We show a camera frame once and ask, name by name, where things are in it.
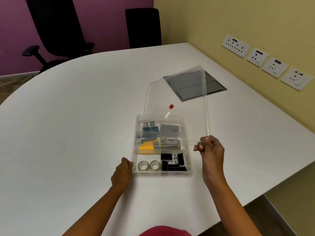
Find person's right hand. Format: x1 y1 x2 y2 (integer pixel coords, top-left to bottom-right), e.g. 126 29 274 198
193 136 225 181

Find person's left hand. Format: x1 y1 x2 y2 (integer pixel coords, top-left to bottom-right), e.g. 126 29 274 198
111 157 134 188

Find clear plastic organizer box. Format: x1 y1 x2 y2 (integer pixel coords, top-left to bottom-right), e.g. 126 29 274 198
132 115 193 176

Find clear plastic box lid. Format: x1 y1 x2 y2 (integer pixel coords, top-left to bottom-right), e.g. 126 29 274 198
143 67 210 151

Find person's left forearm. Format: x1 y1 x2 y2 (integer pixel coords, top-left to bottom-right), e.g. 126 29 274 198
62 181 129 236

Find person's right forearm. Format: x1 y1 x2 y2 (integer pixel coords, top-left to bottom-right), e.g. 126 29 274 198
203 175 263 236

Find yellow sticky notes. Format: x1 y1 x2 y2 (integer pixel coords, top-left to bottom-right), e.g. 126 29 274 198
139 141 160 155

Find pile of black binder clips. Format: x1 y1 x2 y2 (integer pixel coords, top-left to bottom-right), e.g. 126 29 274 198
161 153 187 172

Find silver stapler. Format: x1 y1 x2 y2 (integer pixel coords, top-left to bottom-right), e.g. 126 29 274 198
160 138 181 150

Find grey staple box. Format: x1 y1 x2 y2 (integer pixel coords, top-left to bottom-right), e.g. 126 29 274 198
160 124 179 133

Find blue-grey small boxes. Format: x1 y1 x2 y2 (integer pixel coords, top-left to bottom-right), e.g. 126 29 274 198
140 121 160 144

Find black chair backrest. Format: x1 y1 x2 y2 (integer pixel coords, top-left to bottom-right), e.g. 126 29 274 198
125 8 162 49

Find black office chair with armrests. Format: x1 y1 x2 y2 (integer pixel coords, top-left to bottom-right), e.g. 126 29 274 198
22 0 95 74

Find grey table cable hatch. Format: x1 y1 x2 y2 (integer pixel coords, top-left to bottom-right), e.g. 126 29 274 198
163 70 227 102

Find white wall socket with switch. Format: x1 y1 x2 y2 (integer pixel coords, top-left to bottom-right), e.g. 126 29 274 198
281 68 314 92
262 58 289 79
247 48 269 68

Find wide white wall socket panel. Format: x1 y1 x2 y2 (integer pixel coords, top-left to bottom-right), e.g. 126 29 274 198
222 35 250 58

